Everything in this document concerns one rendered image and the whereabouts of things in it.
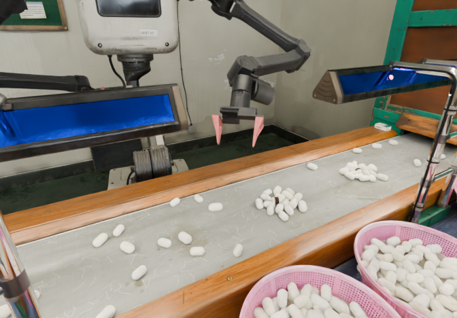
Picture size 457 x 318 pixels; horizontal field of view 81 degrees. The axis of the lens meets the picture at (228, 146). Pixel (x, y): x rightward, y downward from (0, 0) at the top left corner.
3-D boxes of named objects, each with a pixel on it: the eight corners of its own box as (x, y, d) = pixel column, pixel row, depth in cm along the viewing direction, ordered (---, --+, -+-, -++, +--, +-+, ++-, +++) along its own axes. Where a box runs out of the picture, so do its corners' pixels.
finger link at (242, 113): (236, 148, 77) (239, 118, 79) (261, 150, 76) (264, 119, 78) (233, 141, 70) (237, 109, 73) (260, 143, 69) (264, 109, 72)
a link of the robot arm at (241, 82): (230, 77, 81) (239, 68, 76) (249, 84, 83) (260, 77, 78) (227, 98, 79) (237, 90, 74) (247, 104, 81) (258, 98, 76)
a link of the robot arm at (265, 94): (227, 76, 86) (240, 55, 80) (257, 87, 91) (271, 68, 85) (230, 102, 79) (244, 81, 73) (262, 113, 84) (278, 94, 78)
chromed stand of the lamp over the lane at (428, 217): (349, 203, 87) (379, 60, 70) (387, 187, 96) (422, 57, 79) (409, 239, 72) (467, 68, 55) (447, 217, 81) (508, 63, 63)
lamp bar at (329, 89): (311, 98, 66) (314, 68, 63) (443, 78, 93) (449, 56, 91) (336, 105, 60) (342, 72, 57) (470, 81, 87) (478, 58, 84)
